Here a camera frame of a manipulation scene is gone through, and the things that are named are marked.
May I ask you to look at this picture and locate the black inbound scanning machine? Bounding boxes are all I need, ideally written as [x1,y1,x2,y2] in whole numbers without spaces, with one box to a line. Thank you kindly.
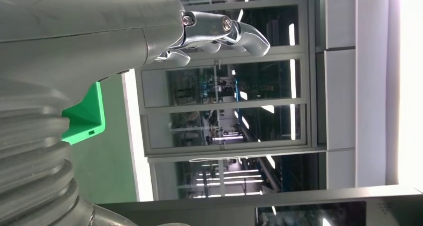
[97,185,423,226]

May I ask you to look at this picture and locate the dark machine screen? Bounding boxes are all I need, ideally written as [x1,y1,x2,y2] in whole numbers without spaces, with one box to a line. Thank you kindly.
[256,201,368,226]

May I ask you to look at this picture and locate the green plastic crate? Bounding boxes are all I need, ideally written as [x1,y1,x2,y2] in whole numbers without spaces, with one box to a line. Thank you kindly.
[61,81,106,146]

